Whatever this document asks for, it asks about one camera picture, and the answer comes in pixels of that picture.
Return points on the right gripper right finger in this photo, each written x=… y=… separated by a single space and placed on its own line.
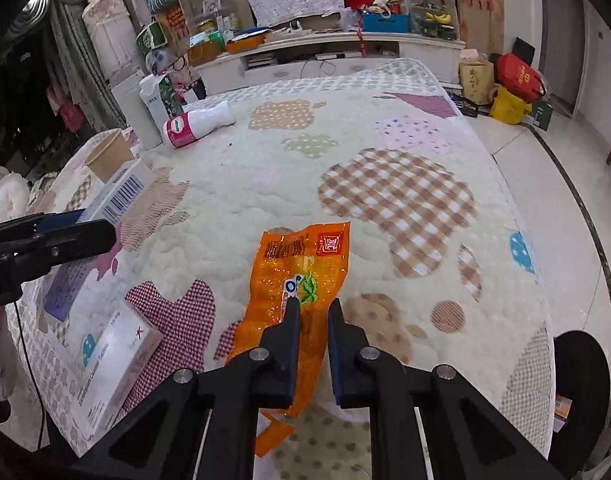
x=425 y=423

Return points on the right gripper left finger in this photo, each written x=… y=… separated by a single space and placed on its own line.
x=202 y=426

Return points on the white Escitalopram tablet box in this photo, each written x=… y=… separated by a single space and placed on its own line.
x=120 y=355

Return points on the brown paper cup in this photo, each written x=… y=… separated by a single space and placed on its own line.
x=109 y=155

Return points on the black trash bin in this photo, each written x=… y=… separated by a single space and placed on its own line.
x=582 y=376

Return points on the left gloved hand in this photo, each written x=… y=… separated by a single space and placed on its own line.
x=8 y=359

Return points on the white blue medicine box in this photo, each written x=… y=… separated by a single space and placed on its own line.
x=100 y=234

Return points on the patchwork quilted table cover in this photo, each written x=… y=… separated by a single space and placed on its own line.
x=438 y=268

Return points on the grey thermos bottle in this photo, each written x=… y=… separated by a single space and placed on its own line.
x=136 y=113

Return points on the white pink yogurt bottle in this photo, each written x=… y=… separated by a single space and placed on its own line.
x=194 y=125

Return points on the green white milk carton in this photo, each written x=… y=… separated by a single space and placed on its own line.
x=159 y=96

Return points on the yellow bag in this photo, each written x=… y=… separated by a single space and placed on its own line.
x=508 y=108

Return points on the white TV cabinet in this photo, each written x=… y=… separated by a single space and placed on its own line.
x=328 y=55

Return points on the cardboard gift box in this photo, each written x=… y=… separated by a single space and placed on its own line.
x=477 y=79

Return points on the red gift bag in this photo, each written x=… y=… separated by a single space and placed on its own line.
x=519 y=78

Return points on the blue storage basket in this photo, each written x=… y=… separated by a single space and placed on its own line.
x=385 y=24

